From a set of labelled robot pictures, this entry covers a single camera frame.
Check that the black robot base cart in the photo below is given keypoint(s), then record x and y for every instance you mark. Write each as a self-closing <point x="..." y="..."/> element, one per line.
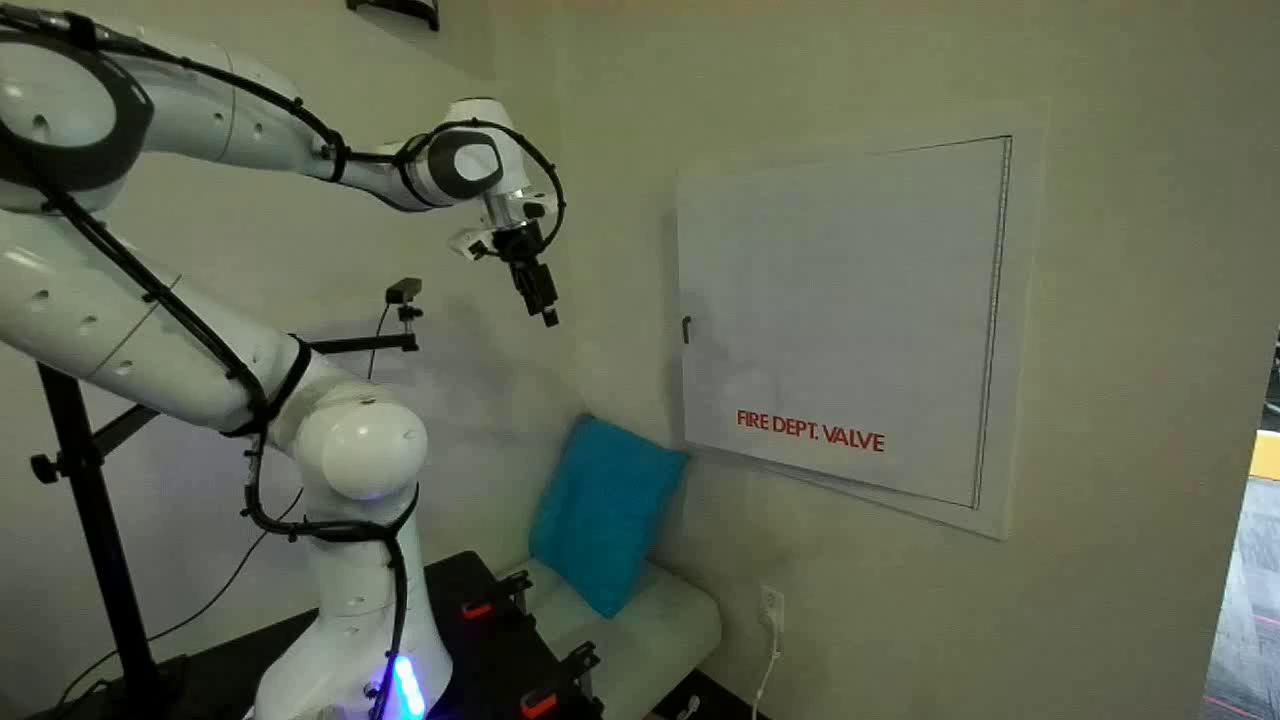
<point x="503" y="669"/>

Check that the white wall plug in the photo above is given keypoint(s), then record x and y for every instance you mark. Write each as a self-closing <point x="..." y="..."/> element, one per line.
<point x="772" y="610"/>

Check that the black camera stand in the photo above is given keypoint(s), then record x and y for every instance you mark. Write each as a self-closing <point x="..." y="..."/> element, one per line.
<point x="83" y="467"/>

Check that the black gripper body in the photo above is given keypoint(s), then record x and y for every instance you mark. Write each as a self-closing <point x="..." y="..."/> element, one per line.
<point x="520" y="254"/>

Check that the white fire valve door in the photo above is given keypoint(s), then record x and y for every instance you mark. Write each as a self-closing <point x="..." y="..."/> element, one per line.
<point x="843" y="312"/>

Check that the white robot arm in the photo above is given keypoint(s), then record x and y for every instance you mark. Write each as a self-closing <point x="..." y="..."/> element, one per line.
<point x="83" y="107"/>

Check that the teal cushion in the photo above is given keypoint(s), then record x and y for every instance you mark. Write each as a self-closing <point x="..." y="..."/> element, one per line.
<point x="603" y="508"/>

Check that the small black camera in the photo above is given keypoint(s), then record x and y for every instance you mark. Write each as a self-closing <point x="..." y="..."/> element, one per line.
<point x="401" y="297"/>

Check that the white bench seat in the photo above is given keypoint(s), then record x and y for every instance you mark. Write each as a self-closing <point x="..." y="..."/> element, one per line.
<point x="646" y="650"/>

